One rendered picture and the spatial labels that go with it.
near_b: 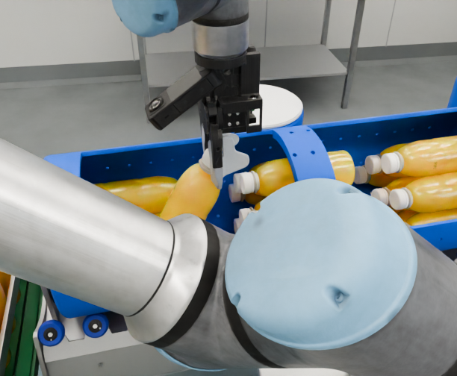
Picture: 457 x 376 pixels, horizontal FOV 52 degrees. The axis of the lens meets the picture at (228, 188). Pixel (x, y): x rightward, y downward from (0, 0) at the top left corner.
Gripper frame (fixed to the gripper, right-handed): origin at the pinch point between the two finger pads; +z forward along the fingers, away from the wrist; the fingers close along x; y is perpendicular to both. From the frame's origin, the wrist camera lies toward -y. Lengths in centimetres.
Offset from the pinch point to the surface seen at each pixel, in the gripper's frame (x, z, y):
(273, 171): 3.5, 3.9, 11.8
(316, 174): -2.5, 1.5, 17.2
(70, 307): -8.1, 15.7, -24.9
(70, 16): 340, 68, -46
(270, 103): 57, 19, 29
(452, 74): 273, 127, 272
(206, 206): -3.6, 3.5, -1.6
